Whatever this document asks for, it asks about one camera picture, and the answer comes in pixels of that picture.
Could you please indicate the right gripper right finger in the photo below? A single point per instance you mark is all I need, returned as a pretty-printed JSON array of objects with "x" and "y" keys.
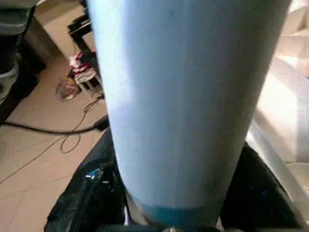
[{"x": 256, "y": 200}]

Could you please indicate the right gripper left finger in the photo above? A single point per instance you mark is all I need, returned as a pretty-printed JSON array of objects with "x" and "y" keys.
[{"x": 96, "y": 188}]

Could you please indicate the white plastic table top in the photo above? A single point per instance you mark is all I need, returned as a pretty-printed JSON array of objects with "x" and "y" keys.
[{"x": 277, "y": 96}]

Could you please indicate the white plastic table leg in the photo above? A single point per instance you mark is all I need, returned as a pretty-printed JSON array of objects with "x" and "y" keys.
[{"x": 181, "y": 96}]

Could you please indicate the clear plastic bag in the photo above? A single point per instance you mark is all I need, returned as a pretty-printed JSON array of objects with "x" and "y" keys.
[{"x": 67, "y": 90}]

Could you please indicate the small white stool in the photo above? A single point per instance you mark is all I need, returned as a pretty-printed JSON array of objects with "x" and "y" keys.
[{"x": 88, "y": 83}]

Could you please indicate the red white cloth pile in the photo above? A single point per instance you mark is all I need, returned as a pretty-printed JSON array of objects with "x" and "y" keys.
[{"x": 79, "y": 66}]

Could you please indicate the dark bulky furniture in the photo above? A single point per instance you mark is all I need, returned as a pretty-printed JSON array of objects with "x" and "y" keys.
[{"x": 14, "y": 60}]

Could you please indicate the black low stand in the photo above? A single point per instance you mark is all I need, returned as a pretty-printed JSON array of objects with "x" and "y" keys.
[{"x": 79, "y": 29}]

